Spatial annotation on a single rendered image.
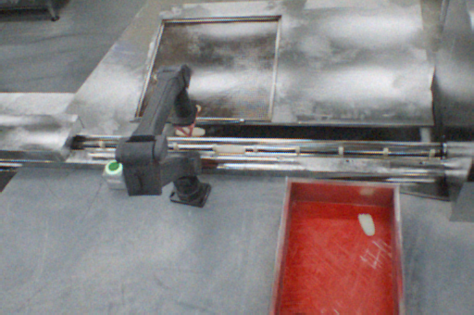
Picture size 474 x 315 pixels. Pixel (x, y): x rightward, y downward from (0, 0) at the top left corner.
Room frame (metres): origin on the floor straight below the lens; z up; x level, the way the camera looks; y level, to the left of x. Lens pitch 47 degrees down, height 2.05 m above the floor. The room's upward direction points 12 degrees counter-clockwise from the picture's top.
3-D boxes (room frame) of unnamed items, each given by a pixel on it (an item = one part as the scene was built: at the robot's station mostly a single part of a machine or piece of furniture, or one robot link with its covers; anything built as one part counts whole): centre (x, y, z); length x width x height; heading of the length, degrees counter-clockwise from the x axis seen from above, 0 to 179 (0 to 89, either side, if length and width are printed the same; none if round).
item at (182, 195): (0.93, 0.18, 0.86); 0.12 x 0.09 x 0.08; 63
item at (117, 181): (1.05, 0.41, 0.84); 0.08 x 0.08 x 0.11; 73
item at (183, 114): (1.10, 0.14, 1.05); 0.10 x 0.07 x 0.07; 163
